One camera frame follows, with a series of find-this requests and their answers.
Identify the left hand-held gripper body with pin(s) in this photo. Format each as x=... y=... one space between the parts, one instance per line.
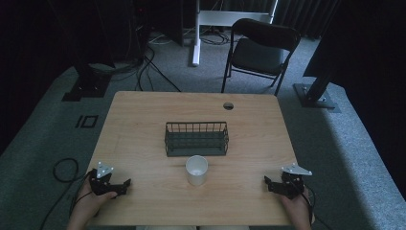
x=101 y=185

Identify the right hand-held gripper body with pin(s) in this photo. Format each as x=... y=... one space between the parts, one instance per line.
x=292 y=187

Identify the person's left hand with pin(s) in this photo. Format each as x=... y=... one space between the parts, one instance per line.
x=91 y=204

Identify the person's right hand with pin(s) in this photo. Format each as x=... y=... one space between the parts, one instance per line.
x=298 y=209

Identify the white cup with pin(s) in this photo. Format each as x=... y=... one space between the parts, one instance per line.
x=196 y=174

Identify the black metal stand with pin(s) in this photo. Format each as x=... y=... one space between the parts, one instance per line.
x=316 y=96
x=87 y=86

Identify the black folding chair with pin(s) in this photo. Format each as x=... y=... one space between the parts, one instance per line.
x=258 y=56

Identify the dark curtain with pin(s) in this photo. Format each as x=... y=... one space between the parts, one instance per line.
x=306 y=16

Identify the white metal desk frame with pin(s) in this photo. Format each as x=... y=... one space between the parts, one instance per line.
x=223 y=17

